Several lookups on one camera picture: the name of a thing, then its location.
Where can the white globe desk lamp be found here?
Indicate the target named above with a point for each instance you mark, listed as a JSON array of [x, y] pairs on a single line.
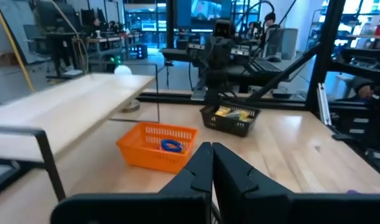
[[123, 70]]

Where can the wooden shelf riser black legs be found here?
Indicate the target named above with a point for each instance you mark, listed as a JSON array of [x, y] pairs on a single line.
[[68, 102]]

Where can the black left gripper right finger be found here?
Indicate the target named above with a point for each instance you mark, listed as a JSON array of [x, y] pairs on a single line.
[[233, 180]]

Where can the large wall display screen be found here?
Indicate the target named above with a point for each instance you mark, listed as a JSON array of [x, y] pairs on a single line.
[[205, 9]]

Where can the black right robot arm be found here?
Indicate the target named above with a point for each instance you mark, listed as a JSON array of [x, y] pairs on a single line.
[[216, 81]]

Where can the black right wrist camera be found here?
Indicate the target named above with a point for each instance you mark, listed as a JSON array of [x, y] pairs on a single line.
[[223, 29]]

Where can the person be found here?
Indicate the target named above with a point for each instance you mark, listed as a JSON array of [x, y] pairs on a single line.
[[270, 19], [364, 91], [96, 24]]

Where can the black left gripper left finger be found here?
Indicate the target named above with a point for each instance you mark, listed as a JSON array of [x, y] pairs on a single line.
[[199, 174]]

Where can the black laptop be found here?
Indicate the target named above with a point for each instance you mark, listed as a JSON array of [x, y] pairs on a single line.
[[268, 66]]

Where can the orange plastic basket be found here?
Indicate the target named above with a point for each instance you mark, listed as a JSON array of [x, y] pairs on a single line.
[[140, 155]]

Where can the black table clamp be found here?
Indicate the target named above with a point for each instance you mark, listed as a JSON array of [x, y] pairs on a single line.
[[344, 137]]

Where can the yellow crayon pack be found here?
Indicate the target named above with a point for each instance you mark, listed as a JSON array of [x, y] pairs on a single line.
[[222, 111], [246, 116], [235, 114]]

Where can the blue coil wristband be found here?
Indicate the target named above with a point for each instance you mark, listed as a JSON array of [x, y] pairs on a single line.
[[164, 146]]

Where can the brown cardboard box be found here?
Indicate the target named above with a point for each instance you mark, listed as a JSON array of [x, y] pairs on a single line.
[[1, 59]]

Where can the silver aluminium bar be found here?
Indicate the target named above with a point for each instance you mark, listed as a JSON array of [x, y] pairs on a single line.
[[324, 104]]

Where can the black plastic basket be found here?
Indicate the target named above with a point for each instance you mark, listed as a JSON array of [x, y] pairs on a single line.
[[227, 127]]

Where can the black aluminium rig frame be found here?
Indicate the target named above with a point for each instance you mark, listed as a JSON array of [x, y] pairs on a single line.
[[328, 46]]

